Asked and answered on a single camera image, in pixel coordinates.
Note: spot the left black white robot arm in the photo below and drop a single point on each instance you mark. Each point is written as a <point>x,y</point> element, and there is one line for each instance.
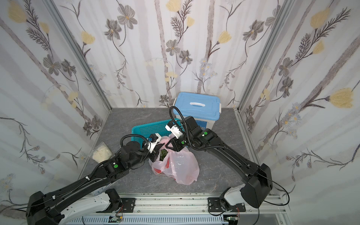
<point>73,201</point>

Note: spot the teal plastic basket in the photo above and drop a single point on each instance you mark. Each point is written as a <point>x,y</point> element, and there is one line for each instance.
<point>151,128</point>

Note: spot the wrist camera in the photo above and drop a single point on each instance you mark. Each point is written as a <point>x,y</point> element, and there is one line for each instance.
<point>174,129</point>
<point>153,140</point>

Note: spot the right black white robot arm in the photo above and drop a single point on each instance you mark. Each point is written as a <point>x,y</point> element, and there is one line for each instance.
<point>257,179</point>

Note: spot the pink plastic bag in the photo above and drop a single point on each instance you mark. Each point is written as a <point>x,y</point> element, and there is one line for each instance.
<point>181,166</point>

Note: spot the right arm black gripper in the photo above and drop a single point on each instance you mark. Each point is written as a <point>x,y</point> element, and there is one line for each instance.
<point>174,143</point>

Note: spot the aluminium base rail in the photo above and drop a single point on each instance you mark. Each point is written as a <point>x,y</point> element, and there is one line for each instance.
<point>187,209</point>

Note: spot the white storage box blue lid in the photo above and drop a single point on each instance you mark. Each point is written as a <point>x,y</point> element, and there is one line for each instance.
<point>205,109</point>

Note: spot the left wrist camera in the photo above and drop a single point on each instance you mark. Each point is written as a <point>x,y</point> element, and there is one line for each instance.
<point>153,140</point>

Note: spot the white cotton packet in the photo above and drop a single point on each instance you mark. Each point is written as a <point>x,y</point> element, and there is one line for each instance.
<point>101,153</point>

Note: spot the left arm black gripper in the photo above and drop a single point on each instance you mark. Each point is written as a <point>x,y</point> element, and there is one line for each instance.
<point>154,150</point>

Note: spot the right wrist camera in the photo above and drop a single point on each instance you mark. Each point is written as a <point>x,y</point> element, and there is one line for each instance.
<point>174,129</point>

